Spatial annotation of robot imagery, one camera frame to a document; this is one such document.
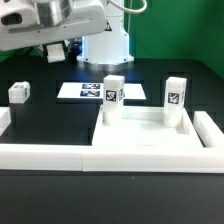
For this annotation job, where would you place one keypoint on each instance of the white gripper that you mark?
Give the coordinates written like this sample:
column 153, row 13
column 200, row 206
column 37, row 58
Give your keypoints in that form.
column 25, row 23

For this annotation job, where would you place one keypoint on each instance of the white square table top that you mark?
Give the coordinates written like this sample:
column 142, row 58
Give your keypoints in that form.
column 144, row 126

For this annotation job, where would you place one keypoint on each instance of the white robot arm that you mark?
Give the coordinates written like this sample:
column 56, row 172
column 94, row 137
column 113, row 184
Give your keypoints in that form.
column 108, row 50

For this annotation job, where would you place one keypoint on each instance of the white U-shaped fence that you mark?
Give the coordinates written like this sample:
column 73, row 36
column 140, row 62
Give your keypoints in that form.
column 123, row 158

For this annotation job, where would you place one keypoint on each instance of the white marker base plate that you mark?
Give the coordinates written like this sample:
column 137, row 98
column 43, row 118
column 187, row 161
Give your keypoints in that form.
column 75, row 90

